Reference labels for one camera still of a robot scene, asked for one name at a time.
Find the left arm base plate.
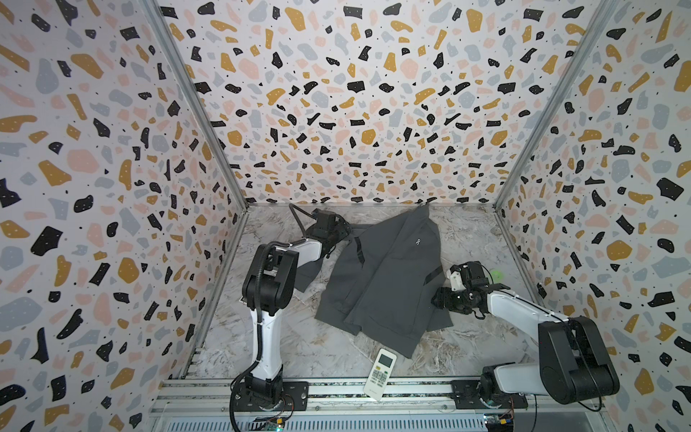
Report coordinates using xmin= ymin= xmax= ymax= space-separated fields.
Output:
xmin=231 ymin=378 xmax=310 ymax=412

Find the dark grey zip jacket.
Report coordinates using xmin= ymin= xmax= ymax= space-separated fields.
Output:
xmin=315 ymin=205 xmax=453 ymax=358

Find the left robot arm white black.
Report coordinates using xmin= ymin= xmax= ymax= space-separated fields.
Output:
xmin=234 ymin=204 xmax=352 ymax=404

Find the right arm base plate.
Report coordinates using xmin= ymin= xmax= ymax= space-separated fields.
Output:
xmin=451 ymin=378 xmax=528 ymax=410

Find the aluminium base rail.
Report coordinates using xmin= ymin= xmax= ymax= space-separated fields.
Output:
xmin=151 ymin=376 xmax=532 ymax=416

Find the black corrugated cable hose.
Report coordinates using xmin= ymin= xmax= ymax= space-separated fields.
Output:
xmin=229 ymin=203 xmax=320 ymax=432

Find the white remote control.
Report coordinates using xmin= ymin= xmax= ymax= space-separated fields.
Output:
xmin=363 ymin=348 xmax=397 ymax=401

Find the white perforated vent strip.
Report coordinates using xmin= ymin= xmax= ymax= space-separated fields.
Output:
xmin=163 ymin=413 xmax=488 ymax=431

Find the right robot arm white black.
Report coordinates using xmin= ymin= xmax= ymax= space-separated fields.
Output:
xmin=432 ymin=261 xmax=620 ymax=406

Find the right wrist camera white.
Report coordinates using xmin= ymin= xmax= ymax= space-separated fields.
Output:
xmin=446 ymin=269 xmax=466 ymax=293

